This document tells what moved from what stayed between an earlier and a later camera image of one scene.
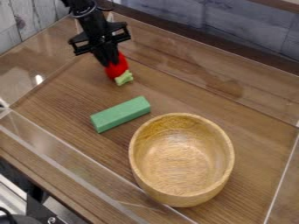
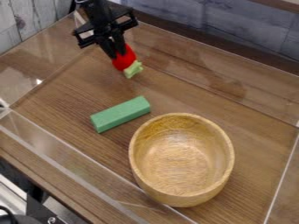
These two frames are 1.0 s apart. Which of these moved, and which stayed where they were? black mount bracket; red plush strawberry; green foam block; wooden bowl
Moved: red plush strawberry
Stayed: black mount bracket; green foam block; wooden bowl
